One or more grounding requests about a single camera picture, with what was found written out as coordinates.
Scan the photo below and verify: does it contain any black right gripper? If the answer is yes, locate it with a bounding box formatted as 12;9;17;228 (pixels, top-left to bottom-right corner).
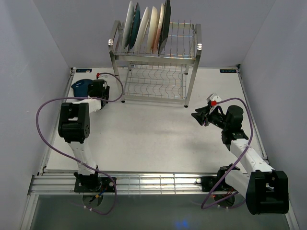
191;105;229;130

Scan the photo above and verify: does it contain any dark blue irregular dish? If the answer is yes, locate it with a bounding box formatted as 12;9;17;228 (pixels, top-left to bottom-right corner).
71;79;93;97

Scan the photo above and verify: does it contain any red and teal plate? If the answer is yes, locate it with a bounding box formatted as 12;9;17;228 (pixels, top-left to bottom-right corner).
122;1;134;49

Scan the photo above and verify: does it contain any cream and pink branch plate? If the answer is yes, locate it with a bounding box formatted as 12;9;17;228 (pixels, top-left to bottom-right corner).
152;3;165;53

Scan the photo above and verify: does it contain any dark teal blossom plate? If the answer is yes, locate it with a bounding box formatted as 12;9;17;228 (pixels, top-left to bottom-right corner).
128;3;141;50

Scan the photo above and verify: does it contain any white green red rimmed plate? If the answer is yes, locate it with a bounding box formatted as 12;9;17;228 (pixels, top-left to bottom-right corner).
134;7;149;52

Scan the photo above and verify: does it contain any square black teal plate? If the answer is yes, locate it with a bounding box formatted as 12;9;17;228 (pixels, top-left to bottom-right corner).
158;0;171;54

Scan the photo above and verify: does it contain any cream bear plate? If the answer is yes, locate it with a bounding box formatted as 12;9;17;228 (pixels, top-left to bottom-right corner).
146;6;158;54

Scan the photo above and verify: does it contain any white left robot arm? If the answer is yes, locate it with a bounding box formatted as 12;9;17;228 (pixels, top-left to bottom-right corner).
58;80;110;192

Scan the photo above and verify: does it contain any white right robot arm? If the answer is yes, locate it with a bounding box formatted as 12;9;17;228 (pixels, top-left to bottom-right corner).
192;105;289;215

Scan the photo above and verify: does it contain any stainless steel dish rack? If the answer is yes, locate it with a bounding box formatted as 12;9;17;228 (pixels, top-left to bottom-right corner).
108;20;202;108

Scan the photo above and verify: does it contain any left blue table label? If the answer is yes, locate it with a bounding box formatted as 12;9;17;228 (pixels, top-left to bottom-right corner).
75;69;92;73

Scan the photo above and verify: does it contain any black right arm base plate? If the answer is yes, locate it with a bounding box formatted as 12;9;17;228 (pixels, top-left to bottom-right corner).
195;176;236;192

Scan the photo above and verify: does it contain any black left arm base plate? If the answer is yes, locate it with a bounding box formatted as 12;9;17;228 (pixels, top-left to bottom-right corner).
73;176;117;193

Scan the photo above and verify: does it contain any aluminium front rail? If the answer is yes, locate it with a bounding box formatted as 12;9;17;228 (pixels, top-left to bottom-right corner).
28;173;216;195

